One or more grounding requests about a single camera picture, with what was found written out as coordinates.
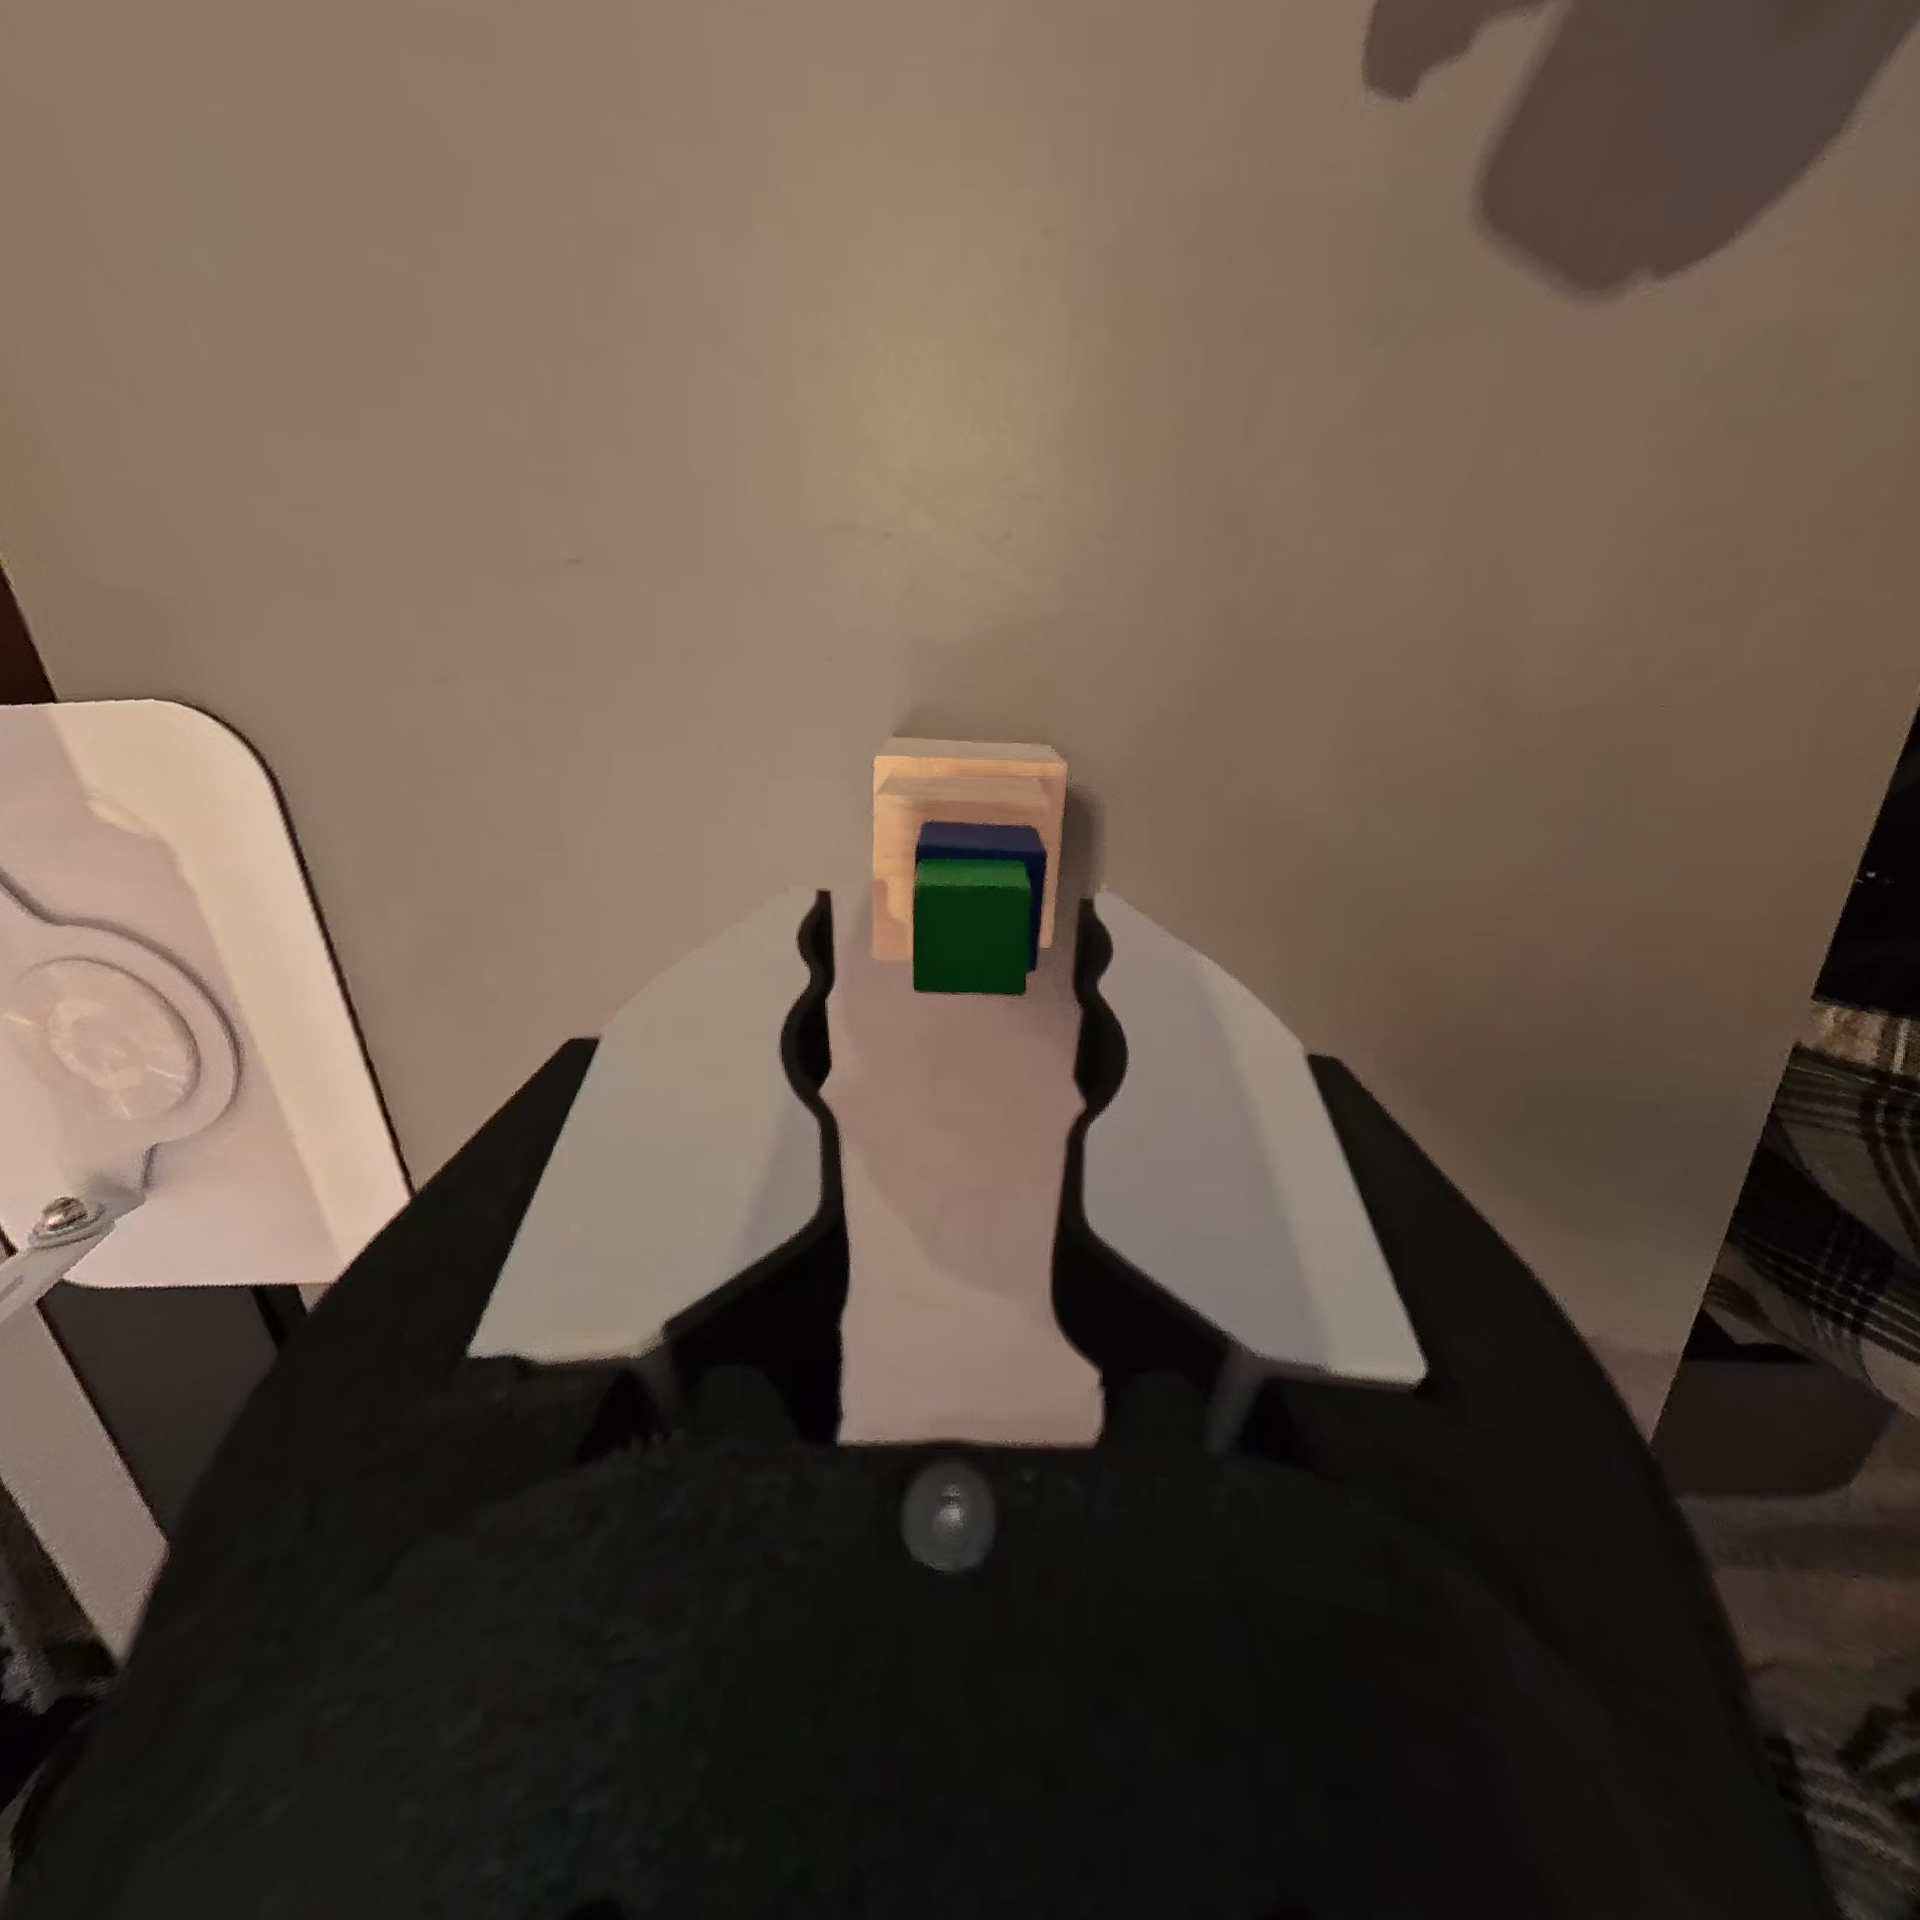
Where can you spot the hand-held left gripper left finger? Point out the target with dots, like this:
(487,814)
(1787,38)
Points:
(662,1171)

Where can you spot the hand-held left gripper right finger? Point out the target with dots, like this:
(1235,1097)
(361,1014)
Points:
(1230,1185)

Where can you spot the small green wooden cube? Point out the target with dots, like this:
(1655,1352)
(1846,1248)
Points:
(973,930)

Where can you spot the medium natural wooden cube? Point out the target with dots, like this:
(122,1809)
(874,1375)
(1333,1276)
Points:
(896,870)

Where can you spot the blue wooden cube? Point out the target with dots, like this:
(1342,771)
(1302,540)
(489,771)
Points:
(974,838)

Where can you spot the large natural wooden cube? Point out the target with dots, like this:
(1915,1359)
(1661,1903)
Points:
(974,750)

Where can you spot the white mount plate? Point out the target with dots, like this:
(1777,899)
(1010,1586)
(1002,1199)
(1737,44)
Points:
(254,974)

